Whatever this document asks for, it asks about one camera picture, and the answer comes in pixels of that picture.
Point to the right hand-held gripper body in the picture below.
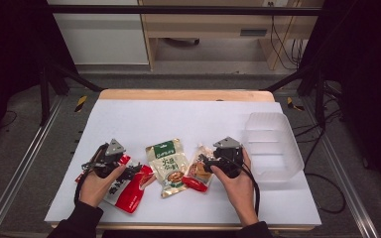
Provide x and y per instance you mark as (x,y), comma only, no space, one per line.
(228,157)

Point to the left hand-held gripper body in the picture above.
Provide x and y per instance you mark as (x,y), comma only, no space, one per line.
(107,162)

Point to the orange and red food packet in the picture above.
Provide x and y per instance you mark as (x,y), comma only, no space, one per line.
(195,175)

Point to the red and white food packet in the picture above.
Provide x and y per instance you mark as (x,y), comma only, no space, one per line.
(130,196)

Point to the green and beige food packet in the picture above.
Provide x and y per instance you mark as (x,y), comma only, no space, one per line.
(168,165)

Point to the clear plastic container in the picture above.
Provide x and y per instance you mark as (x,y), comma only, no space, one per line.
(271,148)

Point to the person's left hand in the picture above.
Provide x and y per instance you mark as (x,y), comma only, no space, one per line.
(94,190)

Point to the person's right hand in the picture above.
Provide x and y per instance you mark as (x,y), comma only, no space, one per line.
(239,191)

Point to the white paper sheet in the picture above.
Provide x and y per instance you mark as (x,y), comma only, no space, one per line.
(178,122)

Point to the yellow and black tape strip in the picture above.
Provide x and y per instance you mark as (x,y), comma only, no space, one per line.
(291,103)
(81,103)

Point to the wooden table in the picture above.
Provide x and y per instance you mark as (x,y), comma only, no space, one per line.
(185,95)

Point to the black metal stand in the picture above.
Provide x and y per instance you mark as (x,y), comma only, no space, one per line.
(319,99)
(44,99)

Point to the white cabinet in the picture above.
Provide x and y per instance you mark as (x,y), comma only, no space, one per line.
(102,39)

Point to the light wooden desk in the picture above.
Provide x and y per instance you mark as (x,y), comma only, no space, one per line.
(205,24)

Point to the black curtain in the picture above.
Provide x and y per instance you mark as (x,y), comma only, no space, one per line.
(370,49)
(6,49)

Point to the aluminium floor rail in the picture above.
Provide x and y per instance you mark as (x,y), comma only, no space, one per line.
(350,198)
(16,178)

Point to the black horizontal frame bar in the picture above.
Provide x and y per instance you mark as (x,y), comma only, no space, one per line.
(178,10)

